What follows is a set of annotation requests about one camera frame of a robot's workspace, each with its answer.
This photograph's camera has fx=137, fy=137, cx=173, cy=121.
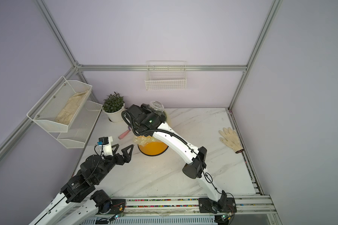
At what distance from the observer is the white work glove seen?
0.98 m

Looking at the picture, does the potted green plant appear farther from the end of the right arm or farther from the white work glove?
the white work glove

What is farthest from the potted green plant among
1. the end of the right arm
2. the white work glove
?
the white work glove
